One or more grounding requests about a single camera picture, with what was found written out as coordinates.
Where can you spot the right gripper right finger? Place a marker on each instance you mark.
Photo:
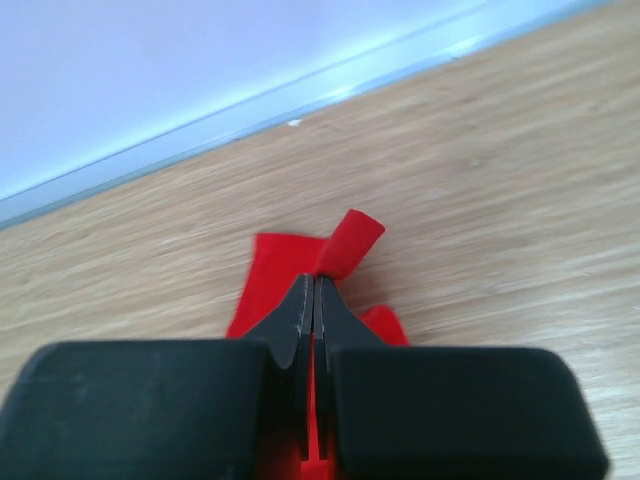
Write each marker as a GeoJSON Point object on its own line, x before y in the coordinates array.
{"type": "Point", "coordinates": [451, 412]}

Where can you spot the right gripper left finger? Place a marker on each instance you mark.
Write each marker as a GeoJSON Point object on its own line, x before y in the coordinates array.
{"type": "Point", "coordinates": [162, 409]}

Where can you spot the red t-shirt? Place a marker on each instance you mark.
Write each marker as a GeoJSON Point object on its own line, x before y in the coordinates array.
{"type": "Point", "coordinates": [277, 260]}

